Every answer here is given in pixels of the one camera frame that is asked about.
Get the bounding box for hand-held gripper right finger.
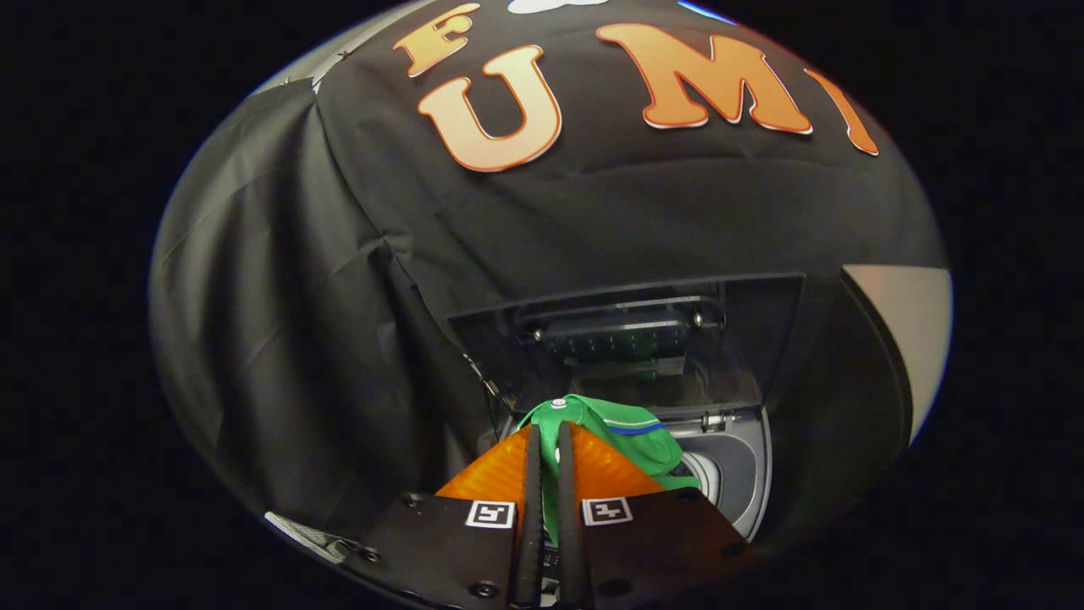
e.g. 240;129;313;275
556;420;760;610

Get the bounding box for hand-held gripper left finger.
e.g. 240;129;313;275
358;422;545;610

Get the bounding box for dark washing machine lid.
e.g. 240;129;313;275
449;271;805;416

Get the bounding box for green polo shirt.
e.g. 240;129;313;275
517;394;700;543

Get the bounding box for black backdrop cloth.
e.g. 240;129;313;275
151;0;948;543

